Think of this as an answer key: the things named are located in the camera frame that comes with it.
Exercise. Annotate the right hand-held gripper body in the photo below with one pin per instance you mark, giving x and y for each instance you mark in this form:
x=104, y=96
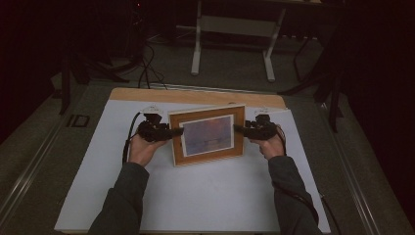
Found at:
x=264, y=130

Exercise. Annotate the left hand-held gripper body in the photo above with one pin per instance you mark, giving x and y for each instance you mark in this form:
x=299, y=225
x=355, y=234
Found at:
x=151, y=130

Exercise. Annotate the wooden picture frame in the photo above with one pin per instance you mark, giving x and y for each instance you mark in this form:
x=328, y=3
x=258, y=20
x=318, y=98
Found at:
x=208, y=135

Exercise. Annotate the person's right hand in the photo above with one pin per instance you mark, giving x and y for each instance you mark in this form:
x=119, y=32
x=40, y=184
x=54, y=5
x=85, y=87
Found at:
x=272, y=147

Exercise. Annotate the person's left hand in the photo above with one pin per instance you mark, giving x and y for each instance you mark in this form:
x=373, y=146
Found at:
x=142, y=151

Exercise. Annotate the black stand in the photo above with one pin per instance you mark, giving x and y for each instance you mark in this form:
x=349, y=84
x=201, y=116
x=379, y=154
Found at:
x=333, y=107
x=66, y=88

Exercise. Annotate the black floor socket box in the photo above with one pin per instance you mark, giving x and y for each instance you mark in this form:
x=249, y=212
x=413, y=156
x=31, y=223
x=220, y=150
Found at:
x=78, y=120

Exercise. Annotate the metal floor rail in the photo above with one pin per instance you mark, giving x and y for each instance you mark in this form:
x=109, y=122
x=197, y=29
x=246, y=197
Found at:
x=29, y=169
x=351, y=173
x=212, y=88

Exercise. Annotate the white metal desk frame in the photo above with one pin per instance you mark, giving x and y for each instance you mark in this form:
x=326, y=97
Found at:
x=235, y=26

